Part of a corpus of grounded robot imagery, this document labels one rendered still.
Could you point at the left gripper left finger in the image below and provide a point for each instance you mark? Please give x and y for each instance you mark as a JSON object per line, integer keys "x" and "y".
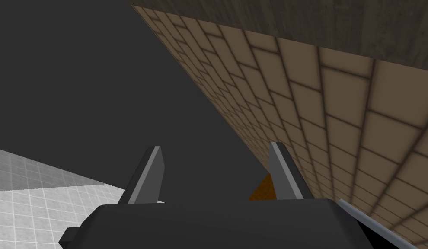
{"x": 146, "y": 180}

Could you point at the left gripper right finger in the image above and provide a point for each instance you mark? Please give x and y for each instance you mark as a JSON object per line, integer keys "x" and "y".
{"x": 286, "y": 176}

